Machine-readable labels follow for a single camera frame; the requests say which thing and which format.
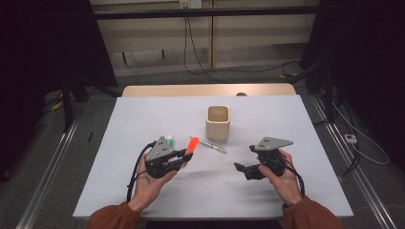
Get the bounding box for black floor cable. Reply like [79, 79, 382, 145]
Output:
[342, 139, 362, 177]

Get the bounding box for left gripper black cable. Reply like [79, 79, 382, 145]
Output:
[126, 141, 158, 203]

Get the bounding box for white floor cable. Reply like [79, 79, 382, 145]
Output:
[332, 101, 390, 166]

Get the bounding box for dark curtain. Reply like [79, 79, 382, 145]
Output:
[0, 0, 117, 182]
[299, 0, 405, 173]

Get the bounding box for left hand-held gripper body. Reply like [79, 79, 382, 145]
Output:
[145, 135, 180, 179]

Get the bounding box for black wall cable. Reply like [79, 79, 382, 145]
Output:
[182, 15, 300, 84]

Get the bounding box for silver pen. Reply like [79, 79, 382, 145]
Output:
[189, 136, 227, 155]

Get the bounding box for beige square cup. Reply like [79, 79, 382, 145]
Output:
[205, 105, 231, 143]

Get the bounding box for black stand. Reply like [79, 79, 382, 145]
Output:
[61, 75, 122, 133]
[295, 60, 338, 123]

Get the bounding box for orange highlighter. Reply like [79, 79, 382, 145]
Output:
[185, 136, 201, 156]

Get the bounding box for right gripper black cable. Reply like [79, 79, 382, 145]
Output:
[270, 156, 306, 197]

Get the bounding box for person's left hand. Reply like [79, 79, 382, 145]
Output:
[128, 153, 189, 214]

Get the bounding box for metal floor rail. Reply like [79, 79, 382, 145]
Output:
[309, 94, 397, 229]
[15, 117, 80, 229]

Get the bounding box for white table mat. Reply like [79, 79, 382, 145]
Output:
[72, 94, 354, 220]

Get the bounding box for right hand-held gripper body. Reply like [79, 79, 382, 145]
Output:
[244, 136, 294, 181]

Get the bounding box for black horizontal bar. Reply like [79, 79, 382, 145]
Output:
[94, 6, 319, 21]

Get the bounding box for person's right hand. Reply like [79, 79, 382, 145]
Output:
[258, 151, 304, 207]

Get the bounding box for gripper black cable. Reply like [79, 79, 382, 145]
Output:
[126, 141, 158, 203]
[270, 156, 306, 197]

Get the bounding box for white wall socket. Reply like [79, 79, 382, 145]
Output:
[179, 0, 203, 10]

